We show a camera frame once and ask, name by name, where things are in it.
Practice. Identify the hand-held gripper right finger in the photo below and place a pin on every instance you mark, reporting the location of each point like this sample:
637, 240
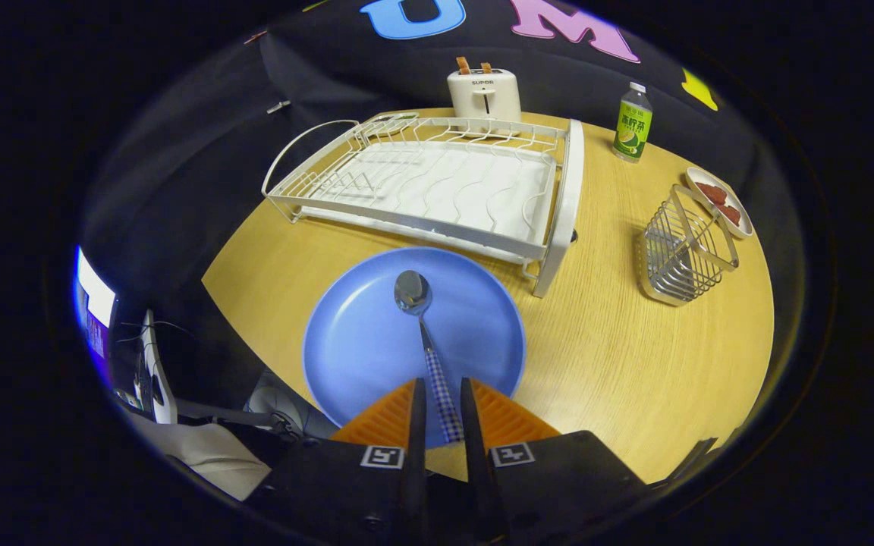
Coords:
558, 485

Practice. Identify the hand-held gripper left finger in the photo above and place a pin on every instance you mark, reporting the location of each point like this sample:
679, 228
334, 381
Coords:
346, 485

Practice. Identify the blue plate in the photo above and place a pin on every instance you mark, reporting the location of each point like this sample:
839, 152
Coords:
361, 341

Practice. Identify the small white oval dish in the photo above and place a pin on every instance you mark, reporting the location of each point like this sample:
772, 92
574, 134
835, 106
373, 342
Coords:
744, 220

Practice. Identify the beige cloth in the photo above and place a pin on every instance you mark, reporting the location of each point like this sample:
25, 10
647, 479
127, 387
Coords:
209, 455

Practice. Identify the black chair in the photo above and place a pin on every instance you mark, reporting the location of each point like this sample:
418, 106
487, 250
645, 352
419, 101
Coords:
699, 459

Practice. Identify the white desk device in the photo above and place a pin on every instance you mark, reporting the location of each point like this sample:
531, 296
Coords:
158, 371

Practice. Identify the lit computer monitor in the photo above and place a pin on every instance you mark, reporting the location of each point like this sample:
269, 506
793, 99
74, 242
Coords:
95, 303

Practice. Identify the red sausage piece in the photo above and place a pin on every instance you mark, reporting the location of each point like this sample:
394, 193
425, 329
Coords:
710, 192
729, 214

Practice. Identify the green label drink bottle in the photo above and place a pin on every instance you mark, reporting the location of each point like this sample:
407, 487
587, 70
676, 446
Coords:
632, 125

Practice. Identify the white clip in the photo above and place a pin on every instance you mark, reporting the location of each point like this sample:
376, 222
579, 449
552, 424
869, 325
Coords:
279, 107

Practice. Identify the white toaster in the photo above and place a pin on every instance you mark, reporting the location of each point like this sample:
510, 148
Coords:
484, 95

